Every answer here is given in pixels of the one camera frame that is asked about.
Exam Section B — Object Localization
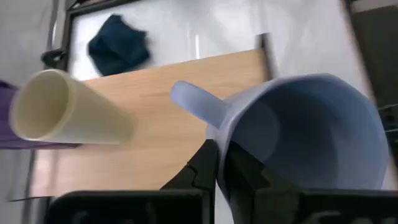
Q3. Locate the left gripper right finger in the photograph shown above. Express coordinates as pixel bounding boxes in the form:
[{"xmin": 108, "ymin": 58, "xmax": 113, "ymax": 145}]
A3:
[{"xmin": 223, "ymin": 142, "xmax": 398, "ymax": 224}]

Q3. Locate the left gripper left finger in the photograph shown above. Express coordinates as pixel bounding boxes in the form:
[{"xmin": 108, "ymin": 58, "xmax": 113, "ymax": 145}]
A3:
[{"xmin": 46, "ymin": 139, "xmax": 218, "ymax": 224}]

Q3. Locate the lavender ceramic mug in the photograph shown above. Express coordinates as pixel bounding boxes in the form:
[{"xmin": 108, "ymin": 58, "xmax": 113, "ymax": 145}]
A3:
[{"xmin": 170, "ymin": 73, "xmax": 390, "ymax": 207}]

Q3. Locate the cream plastic cup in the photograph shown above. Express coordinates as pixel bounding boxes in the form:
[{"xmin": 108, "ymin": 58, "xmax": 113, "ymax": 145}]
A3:
[{"xmin": 9, "ymin": 68, "xmax": 135, "ymax": 146}]

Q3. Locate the purple faceted plastic tumbler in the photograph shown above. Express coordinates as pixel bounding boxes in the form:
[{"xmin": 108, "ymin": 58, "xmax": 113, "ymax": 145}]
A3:
[{"xmin": 0, "ymin": 80, "xmax": 80, "ymax": 151}]

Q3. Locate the dark blue cloth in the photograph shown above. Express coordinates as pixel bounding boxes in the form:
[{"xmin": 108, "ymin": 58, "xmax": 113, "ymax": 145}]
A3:
[{"xmin": 87, "ymin": 14, "xmax": 152, "ymax": 77}]

